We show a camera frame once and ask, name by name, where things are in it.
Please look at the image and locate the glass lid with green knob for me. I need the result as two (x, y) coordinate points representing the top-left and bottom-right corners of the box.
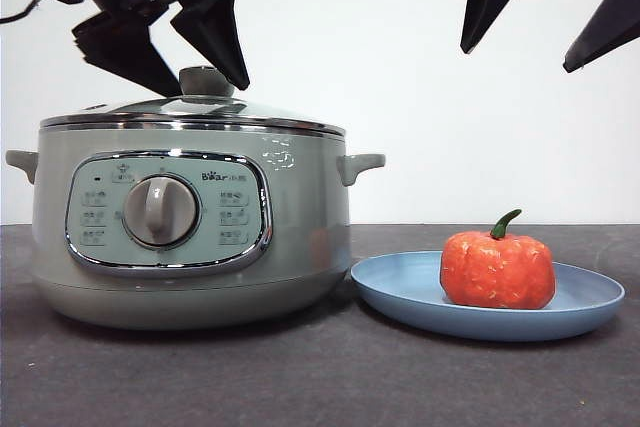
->
(39, 65), (347, 141)

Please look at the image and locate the orange pumpkin with green stem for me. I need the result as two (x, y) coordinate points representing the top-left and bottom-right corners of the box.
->
(439, 208), (556, 310)

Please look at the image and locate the pale green electric steamer pot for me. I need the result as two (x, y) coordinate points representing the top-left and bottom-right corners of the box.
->
(4, 122), (387, 332)

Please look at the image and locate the blue round plate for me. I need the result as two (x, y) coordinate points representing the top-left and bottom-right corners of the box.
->
(349, 250), (626, 343)

